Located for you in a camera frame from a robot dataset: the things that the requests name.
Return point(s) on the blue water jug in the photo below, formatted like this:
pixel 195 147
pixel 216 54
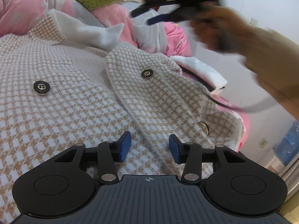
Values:
pixel 288 144

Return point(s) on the white wall socket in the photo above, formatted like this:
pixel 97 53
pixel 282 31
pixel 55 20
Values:
pixel 253 21
pixel 263 142

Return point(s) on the person's right hand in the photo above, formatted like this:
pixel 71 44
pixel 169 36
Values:
pixel 219 28

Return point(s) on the person's right forearm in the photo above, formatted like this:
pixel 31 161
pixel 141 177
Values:
pixel 275 58

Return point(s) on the bright pink pillow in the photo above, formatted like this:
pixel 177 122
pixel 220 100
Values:
pixel 177 39

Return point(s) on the pink grey floral quilt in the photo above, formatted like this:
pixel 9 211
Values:
pixel 18 4

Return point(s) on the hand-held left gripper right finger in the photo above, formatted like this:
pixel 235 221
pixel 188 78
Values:
pixel 175 150

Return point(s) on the beige white houndstooth coat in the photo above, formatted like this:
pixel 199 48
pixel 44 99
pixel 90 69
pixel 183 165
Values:
pixel 70 98

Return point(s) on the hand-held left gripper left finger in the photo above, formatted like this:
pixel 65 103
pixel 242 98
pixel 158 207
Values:
pixel 123 149

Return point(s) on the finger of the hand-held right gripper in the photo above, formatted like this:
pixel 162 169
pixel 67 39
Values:
pixel 158 19
pixel 144 8

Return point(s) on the white folded garment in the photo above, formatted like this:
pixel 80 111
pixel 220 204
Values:
pixel 205 72

